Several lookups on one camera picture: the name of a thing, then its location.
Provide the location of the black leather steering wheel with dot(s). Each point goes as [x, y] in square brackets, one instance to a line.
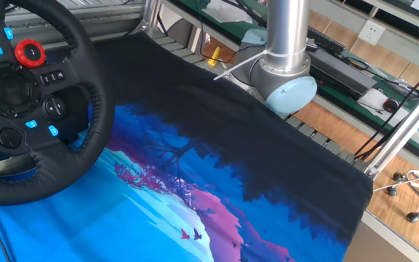
[49, 174]

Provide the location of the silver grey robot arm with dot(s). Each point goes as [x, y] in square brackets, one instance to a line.
[286, 69]

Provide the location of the black steering wheel base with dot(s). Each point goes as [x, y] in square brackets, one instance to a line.
[76, 109]

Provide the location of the blue landscape printed cloth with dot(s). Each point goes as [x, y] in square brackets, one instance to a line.
[213, 145]

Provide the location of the white zip tie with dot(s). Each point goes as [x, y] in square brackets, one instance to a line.
[238, 65]

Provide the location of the small yellow plastic piece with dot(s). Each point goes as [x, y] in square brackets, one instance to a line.
[214, 58]

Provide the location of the crumpled white plastic bag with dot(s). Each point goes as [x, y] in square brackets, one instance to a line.
[229, 11]

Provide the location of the flat dark grey box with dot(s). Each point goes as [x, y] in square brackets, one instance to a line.
[344, 72]

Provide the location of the white paper sheet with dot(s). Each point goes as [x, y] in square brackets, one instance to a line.
[371, 102]

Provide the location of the black computer mouse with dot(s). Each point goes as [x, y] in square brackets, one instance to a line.
[391, 105]

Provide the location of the chrome office chair base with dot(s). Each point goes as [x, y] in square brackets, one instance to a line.
[418, 193]

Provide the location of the aluminium frame post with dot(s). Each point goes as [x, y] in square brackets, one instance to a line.
[150, 16]
[402, 131]

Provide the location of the white wall socket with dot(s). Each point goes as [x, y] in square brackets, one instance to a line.
[371, 32]

